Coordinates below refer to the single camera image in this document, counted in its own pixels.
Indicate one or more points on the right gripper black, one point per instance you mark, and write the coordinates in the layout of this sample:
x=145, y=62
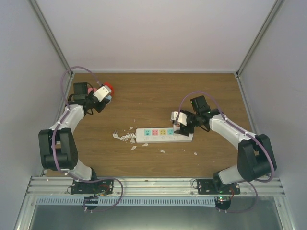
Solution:
x=184, y=131

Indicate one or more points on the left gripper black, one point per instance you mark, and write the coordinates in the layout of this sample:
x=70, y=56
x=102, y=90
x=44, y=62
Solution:
x=100, y=108

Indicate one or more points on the red cube socket adapter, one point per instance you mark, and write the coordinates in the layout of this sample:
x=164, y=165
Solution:
x=107, y=84

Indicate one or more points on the pink plug adapter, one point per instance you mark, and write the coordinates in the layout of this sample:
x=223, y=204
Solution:
x=91, y=90

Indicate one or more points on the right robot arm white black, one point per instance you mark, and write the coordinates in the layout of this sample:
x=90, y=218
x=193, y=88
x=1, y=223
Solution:
x=255, y=157

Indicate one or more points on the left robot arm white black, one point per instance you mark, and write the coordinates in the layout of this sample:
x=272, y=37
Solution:
x=58, y=151

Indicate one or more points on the white power strip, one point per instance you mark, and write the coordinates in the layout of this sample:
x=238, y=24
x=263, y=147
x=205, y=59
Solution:
x=160, y=135

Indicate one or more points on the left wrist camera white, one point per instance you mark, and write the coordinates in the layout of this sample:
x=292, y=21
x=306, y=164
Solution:
x=101, y=93

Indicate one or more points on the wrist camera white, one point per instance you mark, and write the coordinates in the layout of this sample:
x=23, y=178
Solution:
x=179, y=117
x=101, y=93

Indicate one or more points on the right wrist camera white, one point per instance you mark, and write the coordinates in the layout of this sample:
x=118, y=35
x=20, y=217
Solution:
x=179, y=117

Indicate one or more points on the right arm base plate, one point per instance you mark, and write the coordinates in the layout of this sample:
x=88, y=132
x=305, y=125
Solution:
x=215, y=187

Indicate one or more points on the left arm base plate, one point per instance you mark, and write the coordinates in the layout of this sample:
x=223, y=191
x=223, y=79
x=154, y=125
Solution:
x=101, y=188

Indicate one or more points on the slotted cable duct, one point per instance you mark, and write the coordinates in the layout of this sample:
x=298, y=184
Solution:
x=128, y=201

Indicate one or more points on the aluminium rail front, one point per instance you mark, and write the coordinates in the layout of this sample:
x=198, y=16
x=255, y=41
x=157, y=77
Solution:
x=177, y=187

